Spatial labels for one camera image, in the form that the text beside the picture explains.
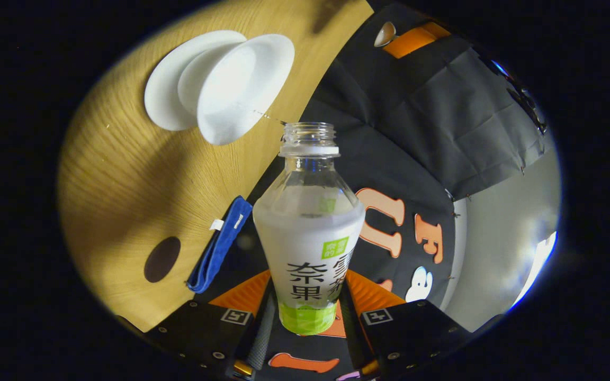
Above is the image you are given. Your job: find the dark round coaster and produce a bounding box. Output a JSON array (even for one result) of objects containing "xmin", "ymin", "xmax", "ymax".
[{"xmin": 143, "ymin": 236, "xmax": 182, "ymax": 283}]

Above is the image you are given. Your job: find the white saucer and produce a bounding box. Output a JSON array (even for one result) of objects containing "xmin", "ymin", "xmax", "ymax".
[{"xmin": 144, "ymin": 30, "xmax": 247, "ymax": 132}]

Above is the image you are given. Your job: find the blue towel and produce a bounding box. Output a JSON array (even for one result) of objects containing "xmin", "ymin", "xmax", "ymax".
[{"xmin": 186, "ymin": 196, "xmax": 253, "ymax": 294}]

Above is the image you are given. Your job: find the white teacup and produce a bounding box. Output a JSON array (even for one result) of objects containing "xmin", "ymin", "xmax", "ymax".
[{"xmin": 178, "ymin": 34, "xmax": 295, "ymax": 146}]

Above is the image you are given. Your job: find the clear water bottle white label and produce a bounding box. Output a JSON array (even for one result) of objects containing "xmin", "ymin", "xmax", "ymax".
[{"xmin": 252, "ymin": 122, "xmax": 366, "ymax": 336}]

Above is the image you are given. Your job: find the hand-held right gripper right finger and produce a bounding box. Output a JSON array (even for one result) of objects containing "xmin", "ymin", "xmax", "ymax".
[{"xmin": 339, "ymin": 270, "xmax": 472, "ymax": 379}]

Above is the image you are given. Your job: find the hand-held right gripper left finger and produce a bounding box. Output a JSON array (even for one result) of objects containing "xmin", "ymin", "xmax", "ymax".
[{"xmin": 143, "ymin": 270, "xmax": 279, "ymax": 379}]

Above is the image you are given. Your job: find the white teacup lid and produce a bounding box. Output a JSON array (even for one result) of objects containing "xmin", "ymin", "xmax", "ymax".
[{"xmin": 374, "ymin": 21, "xmax": 397, "ymax": 48}]

